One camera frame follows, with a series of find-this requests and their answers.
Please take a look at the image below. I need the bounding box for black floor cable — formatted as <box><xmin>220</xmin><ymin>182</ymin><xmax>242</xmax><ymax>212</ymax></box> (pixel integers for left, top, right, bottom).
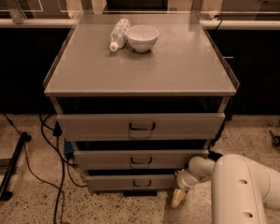
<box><xmin>2</xmin><ymin>113</ymin><xmax>89</xmax><ymax>224</ymax></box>

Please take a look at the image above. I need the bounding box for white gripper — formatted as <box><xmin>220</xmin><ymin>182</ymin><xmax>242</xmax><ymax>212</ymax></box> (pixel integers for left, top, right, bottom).
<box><xmin>172</xmin><ymin>169</ymin><xmax>202</xmax><ymax>208</ymax></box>

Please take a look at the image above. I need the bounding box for bottom grey drawer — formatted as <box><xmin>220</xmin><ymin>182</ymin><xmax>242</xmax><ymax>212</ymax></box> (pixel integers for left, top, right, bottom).
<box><xmin>86</xmin><ymin>175</ymin><xmax>176</xmax><ymax>191</ymax></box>

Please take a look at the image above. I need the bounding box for top grey drawer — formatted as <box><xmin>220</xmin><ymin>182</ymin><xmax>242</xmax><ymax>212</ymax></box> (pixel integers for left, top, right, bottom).
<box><xmin>57</xmin><ymin>113</ymin><xmax>225</xmax><ymax>141</ymax></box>

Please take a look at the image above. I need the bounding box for clear plastic water bottle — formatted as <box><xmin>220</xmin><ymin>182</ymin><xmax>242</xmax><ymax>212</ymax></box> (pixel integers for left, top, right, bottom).
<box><xmin>109</xmin><ymin>19</ymin><xmax>131</xmax><ymax>52</ymax></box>

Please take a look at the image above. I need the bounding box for black caster wheel right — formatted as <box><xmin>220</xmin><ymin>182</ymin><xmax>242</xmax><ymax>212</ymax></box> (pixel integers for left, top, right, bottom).
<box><xmin>207</xmin><ymin>150</ymin><xmax>222</xmax><ymax>161</ymax></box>

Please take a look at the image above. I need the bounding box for middle grey drawer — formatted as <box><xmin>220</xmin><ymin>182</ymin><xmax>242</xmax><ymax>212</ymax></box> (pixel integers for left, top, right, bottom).
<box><xmin>75</xmin><ymin>149</ymin><xmax>208</xmax><ymax>170</ymax></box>

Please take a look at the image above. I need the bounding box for white ceramic bowl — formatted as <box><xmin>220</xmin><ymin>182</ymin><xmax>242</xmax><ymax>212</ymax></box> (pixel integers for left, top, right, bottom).
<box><xmin>126</xmin><ymin>25</ymin><xmax>159</xmax><ymax>52</ymax></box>

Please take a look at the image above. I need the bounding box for grey drawer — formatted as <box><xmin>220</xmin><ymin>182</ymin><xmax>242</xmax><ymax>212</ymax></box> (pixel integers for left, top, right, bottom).
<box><xmin>57</xmin><ymin>113</ymin><xmax>225</xmax><ymax>141</ymax></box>
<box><xmin>75</xmin><ymin>149</ymin><xmax>208</xmax><ymax>170</ymax></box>
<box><xmin>86</xmin><ymin>175</ymin><xmax>176</xmax><ymax>191</ymax></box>

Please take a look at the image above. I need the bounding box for black tripod foot right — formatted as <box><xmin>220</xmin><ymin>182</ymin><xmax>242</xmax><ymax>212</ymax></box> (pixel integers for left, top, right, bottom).
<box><xmin>268</xmin><ymin>123</ymin><xmax>280</xmax><ymax>147</ymax></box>

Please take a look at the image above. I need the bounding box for grey drawer cabinet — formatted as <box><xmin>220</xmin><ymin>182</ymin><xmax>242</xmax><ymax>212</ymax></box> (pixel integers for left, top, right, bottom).
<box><xmin>44</xmin><ymin>14</ymin><xmax>239</xmax><ymax>177</ymax></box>

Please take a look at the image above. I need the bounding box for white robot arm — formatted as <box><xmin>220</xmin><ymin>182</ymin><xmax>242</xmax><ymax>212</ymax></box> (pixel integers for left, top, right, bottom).
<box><xmin>172</xmin><ymin>154</ymin><xmax>280</xmax><ymax>224</ymax></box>

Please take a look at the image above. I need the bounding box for blue box behind cabinet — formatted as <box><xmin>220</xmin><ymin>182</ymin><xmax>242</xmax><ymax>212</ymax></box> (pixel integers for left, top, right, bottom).
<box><xmin>63</xmin><ymin>141</ymin><xmax>74</xmax><ymax>157</ymax></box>

